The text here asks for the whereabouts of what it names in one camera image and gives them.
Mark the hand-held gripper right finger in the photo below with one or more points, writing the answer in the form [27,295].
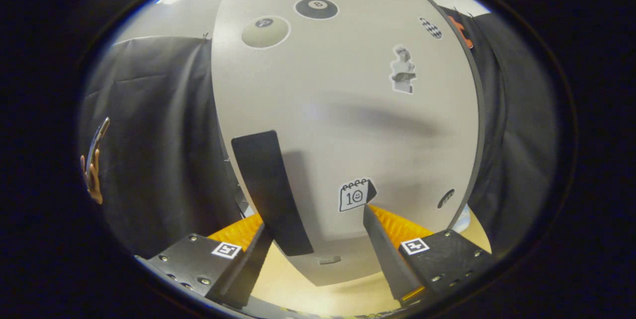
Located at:
[385,259]

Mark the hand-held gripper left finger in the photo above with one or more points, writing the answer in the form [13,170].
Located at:
[256,264]

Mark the pale grey cabinet door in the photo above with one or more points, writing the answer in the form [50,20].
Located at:
[348,135]

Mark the dark smartphone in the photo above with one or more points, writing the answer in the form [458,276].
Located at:
[97,142]

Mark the white blue plastic item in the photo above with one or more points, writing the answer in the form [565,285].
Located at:
[463,219]

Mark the black backdrop cloth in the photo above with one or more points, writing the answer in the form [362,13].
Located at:
[159,135]

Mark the grey cabinet body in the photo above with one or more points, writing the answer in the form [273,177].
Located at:
[480,125]

